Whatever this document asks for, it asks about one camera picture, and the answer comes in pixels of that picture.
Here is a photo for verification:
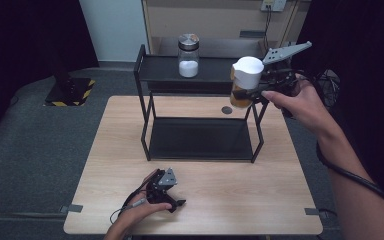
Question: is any glass jar of yellow powder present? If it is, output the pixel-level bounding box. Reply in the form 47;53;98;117
229;56;265;110

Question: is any black stand with hazard-striped base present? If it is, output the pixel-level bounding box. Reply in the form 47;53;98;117
44;49;97;108

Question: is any light wooden cabinet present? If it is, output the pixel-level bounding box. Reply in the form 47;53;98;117
141;0;312;58

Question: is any person's right hand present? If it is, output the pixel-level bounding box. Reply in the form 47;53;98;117
261;74;340;138

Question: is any black metal two-tier rack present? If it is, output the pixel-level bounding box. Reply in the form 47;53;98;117
133;44;270;164

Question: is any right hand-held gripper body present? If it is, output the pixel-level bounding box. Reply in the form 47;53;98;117
258;40;313;101

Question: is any thin cable with grey plug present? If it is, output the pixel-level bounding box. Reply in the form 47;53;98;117
108;189;148;225

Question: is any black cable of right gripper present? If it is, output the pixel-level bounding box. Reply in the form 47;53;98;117
315;141;384;219

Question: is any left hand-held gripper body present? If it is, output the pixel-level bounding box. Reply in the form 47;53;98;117
145;167;179;205

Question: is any person's left hand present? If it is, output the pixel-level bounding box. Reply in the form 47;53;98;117
117;168;174;232

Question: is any black cable from wall socket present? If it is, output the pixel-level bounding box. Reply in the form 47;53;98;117
263;5;272;53

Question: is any glass jar of white powder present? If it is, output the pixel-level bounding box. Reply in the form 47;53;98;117
177;33;201;79

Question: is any white wall socket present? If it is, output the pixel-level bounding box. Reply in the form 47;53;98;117
260;0;287;13

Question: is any bundle of black wires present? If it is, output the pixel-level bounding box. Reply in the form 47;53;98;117
314;67;342;108

